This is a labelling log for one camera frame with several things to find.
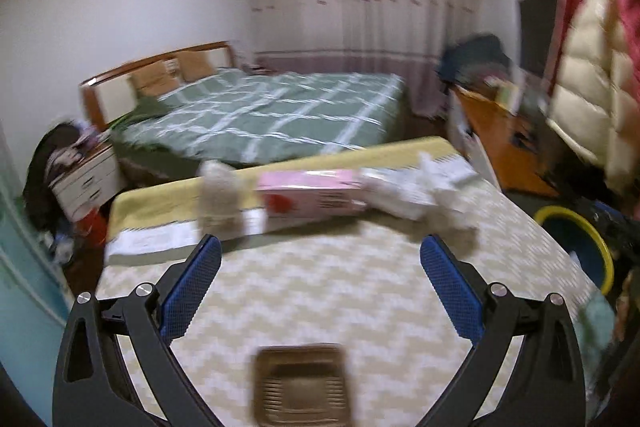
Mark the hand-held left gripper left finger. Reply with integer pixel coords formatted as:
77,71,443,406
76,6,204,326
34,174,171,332
52,234,223,427

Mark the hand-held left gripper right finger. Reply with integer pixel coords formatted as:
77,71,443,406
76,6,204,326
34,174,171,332
420,234,586,427

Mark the white plastic jar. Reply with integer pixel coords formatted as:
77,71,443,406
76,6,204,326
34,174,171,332
197,159,246,240

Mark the white paper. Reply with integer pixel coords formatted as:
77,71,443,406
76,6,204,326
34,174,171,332
360,152,481,248

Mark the brown plastic tray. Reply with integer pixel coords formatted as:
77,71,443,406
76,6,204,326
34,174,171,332
252,343,351,427

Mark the pink carton box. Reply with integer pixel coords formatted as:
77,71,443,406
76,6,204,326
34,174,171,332
255,168,368,233

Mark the yellow rimmed dark bin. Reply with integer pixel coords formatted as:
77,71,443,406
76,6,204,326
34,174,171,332
532,206,615,295

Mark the red bucket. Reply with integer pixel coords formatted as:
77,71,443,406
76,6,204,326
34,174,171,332
75,207,108,248

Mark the patterned tablecloth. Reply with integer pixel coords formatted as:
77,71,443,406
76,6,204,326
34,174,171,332
95,136,618,427

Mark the white bedside cabinet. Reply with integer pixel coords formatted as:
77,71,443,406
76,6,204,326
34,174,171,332
52,142,121,223

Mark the orange wooden cabinet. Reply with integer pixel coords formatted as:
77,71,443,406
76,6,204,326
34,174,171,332
450,84,561,198

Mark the sliding door wardrobe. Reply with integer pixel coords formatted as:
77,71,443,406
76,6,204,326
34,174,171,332
0,147,71,358

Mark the dark green cloth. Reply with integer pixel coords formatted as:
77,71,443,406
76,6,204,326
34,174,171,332
117,96,171,128

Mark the dark clothes heap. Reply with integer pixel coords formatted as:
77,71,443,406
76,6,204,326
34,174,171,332
22,122,81,228

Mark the green checked duvet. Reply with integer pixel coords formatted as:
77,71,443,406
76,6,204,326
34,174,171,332
112,71,406,168

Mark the brown pillow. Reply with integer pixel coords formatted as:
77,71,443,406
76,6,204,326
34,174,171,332
175,51,216,80
129,59,173,95

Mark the wooden bed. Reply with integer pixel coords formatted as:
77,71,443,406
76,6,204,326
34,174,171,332
80,39,408,188

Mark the pile of folded clothes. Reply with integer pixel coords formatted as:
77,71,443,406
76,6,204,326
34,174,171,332
437,34,521,90

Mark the cream puffer jacket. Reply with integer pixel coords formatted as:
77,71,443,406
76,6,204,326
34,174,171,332
547,0,640,172

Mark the black television screen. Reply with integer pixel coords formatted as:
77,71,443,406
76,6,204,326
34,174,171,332
517,0,563,80

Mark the pink and white curtain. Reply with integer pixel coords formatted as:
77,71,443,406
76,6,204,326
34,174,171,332
250,0,501,118

